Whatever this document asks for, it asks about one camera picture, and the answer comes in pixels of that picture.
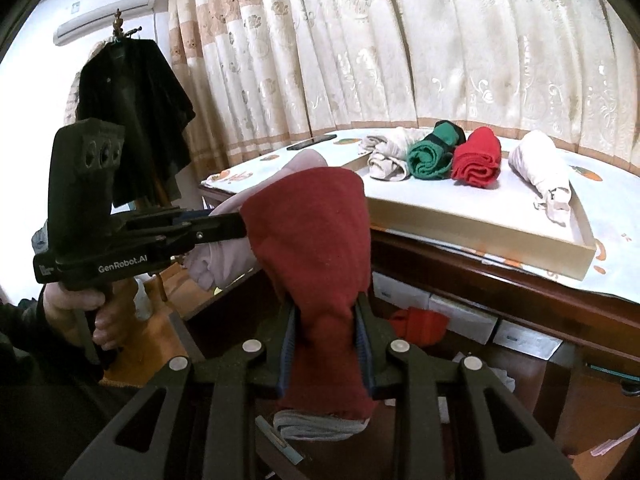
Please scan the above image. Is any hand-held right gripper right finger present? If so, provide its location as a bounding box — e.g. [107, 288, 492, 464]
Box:
[352, 292, 576, 480]

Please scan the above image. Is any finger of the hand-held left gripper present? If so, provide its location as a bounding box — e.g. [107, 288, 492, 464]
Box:
[125, 212, 249, 261]
[127, 208, 216, 226]

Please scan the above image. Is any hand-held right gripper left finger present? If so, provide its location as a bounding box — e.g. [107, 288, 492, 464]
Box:
[65, 302, 302, 480]

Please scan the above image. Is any pale pink underwear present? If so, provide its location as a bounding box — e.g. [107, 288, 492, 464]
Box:
[185, 149, 331, 291]

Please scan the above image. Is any orange red underwear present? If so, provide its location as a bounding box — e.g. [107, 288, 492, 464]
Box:
[390, 307, 449, 348]

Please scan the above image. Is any grey striped underwear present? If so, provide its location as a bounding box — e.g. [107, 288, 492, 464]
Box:
[272, 407, 371, 442]

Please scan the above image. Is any wooden desk drawer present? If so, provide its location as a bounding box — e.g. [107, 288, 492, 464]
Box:
[167, 260, 516, 480]

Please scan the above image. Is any dark red underwear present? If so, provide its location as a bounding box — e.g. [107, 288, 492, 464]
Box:
[240, 167, 376, 421]

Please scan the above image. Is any shallow cardboard tray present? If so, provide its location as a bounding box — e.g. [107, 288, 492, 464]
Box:
[345, 130, 598, 281]

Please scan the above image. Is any beige underwear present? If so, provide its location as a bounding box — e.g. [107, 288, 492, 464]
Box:
[357, 127, 433, 181]

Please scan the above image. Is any green underwear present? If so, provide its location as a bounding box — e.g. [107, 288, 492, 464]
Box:
[407, 120, 467, 181]

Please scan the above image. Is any bright red underwear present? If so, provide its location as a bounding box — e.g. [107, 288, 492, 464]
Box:
[451, 126, 502, 190]

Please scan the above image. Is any white underwear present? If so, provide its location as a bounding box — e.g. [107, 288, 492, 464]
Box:
[508, 130, 573, 224]

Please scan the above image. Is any person's left forearm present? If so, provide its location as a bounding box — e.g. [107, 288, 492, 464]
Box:
[0, 297, 108, 401]

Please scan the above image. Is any person's left hand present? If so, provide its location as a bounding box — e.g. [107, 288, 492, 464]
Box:
[42, 279, 139, 352]

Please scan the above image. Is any white cardboard box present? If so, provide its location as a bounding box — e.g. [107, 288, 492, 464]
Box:
[430, 295, 498, 345]
[492, 319, 563, 361]
[372, 271, 431, 311]

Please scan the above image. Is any black hanging garment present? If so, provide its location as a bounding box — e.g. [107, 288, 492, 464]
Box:
[75, 37, 197, 208]

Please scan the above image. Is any black smartphone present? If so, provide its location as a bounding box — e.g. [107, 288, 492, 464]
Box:
[287, 134, 337, 152]

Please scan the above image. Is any dark wooden desk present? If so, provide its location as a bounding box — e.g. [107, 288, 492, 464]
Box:
[197, 180, 640, 461]

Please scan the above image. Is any wooden coat rack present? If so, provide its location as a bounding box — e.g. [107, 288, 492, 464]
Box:
[107, 9, 146, 43]

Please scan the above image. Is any white air conditioner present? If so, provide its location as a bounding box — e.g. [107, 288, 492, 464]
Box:
[54, 0, 157, 43]

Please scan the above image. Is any beige floral curtain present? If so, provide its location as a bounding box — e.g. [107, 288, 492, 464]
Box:
[167, 0, 640, 181]

